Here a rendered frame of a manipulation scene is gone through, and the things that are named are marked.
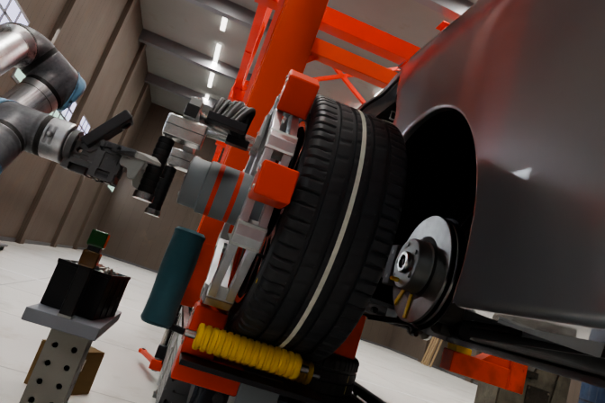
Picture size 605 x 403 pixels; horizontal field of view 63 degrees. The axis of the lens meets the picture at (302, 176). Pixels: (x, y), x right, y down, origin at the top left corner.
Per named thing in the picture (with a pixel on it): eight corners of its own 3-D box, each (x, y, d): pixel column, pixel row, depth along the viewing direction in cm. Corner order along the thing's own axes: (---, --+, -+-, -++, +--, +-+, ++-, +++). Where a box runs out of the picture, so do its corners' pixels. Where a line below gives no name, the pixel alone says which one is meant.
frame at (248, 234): (237, 320, 97) (320, 79, 110) (204, 309, 96) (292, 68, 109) (218, 300, 149) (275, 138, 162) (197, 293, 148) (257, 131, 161)
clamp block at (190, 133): (200, 146, 109) (209, 124, 110) (160, 131, 107) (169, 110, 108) (200, 151, 113) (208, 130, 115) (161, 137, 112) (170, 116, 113)
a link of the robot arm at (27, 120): (-28, 146, 100) (0, 122, 108) (33, 167, 102) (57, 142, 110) (-28, 108, 95) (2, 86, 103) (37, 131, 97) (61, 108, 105)
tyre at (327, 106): (437, 206, 90) (388, 93, 148) (319, 160, 86) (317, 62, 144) (298, 420, 119) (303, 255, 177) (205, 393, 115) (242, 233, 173)
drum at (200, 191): (257, 230, 121) (275, 178, 124) (173, 201, 117) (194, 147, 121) (249, 234, 134) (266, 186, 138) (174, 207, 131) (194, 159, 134)
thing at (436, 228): (424, 347, 129) (475, 238, 125) (397, 338, 128) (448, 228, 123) (391, 295, 160) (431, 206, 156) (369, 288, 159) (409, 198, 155)
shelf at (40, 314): (94, 341, 113) (100, 328, 114) (20, 319, 110) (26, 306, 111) (118, 320, 154) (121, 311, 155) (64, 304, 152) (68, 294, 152)
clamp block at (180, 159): (196, 173, 141) (203, 156, 142) (166, 162, 140) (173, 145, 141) (195, 176, 146) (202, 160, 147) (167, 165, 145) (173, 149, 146)
